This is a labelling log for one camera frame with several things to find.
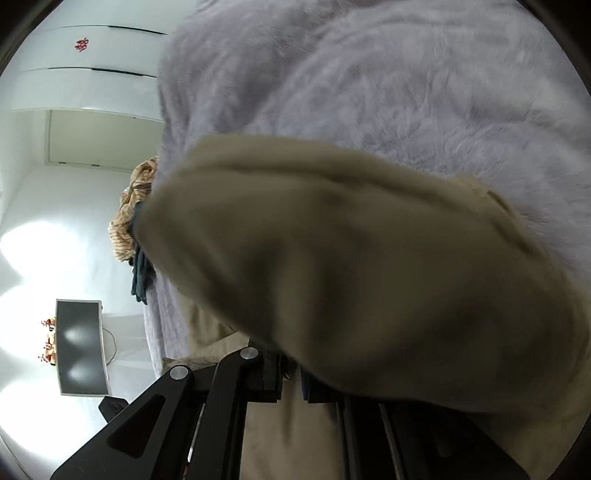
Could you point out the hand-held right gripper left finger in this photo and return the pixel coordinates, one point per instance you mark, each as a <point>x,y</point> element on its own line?
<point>221,392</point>

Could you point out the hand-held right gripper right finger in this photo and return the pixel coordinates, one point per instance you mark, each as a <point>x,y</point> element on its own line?
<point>415,443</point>

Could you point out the khaki puffer jacket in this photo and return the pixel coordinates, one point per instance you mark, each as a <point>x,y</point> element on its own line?
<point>346,277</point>

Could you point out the blue jeans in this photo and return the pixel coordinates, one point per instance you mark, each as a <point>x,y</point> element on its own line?
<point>141,277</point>

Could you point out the red flower ornaments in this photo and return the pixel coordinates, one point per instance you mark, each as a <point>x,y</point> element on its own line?
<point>48,341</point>

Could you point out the tan striped cloth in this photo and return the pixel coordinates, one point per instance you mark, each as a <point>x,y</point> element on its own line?
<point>127,221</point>

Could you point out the white door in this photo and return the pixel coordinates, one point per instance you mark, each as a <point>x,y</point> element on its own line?
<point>101,138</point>

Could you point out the white wardrobe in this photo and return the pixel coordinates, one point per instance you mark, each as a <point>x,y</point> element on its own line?
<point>92,87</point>

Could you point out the purple fleece blanket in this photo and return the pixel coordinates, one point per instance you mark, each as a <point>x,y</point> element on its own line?
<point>392,92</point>

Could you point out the red paper cutout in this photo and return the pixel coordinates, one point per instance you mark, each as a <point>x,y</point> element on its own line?
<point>81,45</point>

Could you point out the wall-mounted television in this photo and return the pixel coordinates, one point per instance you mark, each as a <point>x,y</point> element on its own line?
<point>81,346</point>

